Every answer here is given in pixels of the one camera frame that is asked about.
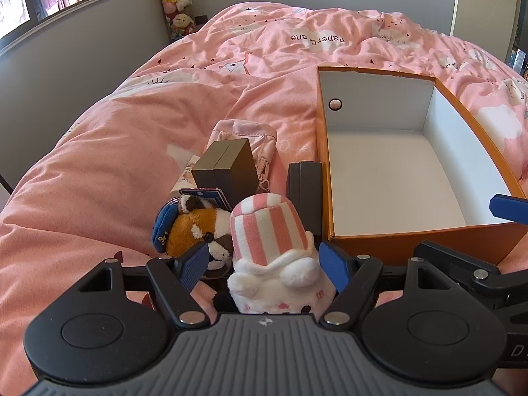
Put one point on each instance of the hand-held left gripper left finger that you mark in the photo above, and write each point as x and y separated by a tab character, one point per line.
194	266

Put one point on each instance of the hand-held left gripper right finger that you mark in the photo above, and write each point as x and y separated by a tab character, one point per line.
334	266

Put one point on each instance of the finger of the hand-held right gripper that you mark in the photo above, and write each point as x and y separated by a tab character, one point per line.
509	208
462	262

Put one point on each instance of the brown raccoon plush toy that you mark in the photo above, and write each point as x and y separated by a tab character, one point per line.
185	231

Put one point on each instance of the pink white striped plush toy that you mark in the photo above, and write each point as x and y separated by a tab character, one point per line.
264	231

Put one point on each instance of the dark grey box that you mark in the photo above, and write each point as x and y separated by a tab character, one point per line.
305	189

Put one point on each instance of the peach print card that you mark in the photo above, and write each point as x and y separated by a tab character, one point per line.
185	177

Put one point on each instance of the olive brown box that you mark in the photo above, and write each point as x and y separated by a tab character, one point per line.
231	169

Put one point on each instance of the orange cardboard box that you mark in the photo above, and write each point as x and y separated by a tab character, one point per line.
392	173

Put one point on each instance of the pink printed pouch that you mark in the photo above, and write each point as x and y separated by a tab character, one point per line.
243	130

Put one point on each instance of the blue rimmed card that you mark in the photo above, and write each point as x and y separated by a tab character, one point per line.
210	194

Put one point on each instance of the pink printed blanket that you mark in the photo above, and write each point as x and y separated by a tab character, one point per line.
123	152

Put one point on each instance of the white door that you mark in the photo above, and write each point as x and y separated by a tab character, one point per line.
486	4

